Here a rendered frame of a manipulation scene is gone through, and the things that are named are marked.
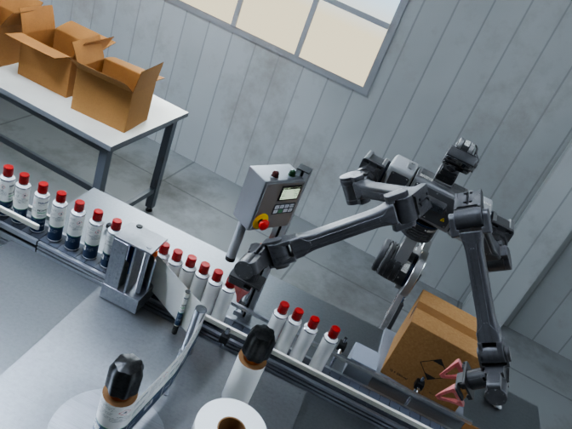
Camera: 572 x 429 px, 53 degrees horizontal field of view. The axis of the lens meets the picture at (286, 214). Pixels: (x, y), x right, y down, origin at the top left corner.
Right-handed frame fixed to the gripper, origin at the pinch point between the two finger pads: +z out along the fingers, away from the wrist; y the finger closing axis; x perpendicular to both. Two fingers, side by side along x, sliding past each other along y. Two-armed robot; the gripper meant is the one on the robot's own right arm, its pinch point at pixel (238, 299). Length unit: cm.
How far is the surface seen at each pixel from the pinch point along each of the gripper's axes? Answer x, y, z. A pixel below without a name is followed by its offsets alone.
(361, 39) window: 266, -20, -36
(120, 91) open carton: 132, -116, 15
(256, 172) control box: 20.1, -12.2, -31.4
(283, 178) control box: 24.1, -4.1, -31.7
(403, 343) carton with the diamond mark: 36, 57, 13
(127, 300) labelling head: 3.7, -34.8, 24.0
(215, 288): 16.3, -10.5, 13.0
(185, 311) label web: 4.7, -15.3, 18.0
